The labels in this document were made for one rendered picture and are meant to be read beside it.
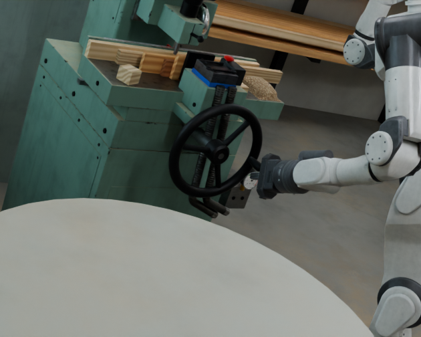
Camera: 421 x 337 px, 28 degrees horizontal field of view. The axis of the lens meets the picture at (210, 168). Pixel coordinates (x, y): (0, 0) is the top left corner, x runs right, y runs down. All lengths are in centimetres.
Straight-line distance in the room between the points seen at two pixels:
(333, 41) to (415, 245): 282
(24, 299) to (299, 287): 9
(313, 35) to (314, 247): 153
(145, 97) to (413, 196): 76
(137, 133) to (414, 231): 80
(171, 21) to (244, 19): 225
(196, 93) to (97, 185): 38
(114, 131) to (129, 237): 207
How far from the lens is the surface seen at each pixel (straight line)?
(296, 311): 25
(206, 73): 230
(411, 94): 193
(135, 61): 243
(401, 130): 190
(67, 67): 261
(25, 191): 285
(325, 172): 204
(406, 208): 224
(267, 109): 255
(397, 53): 196
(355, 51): 253
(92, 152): 242
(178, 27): 243
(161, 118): 236
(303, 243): 387
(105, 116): 237
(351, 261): 389
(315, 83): 565
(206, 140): 230
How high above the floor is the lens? 166
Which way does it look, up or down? 23 degrees down
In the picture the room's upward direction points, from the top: 20 degrees clockwise
